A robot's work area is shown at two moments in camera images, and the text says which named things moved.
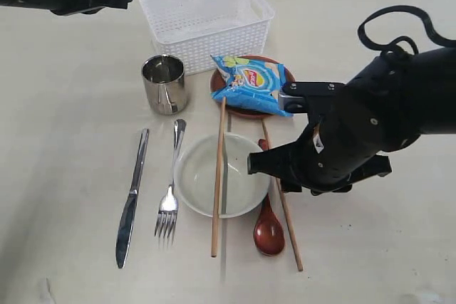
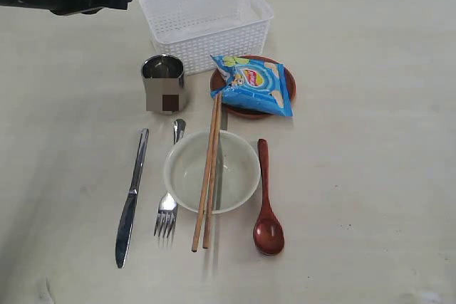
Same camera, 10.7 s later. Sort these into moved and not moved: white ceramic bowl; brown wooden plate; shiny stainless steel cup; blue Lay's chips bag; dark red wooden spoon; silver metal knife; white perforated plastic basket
Moved: white ceramic bowl
Not moved: blue Lay's chips bag; dark red wooden spoon; white perforated plastic basket; brown wooden plate; silver metal knife; shiny stainless steel cup
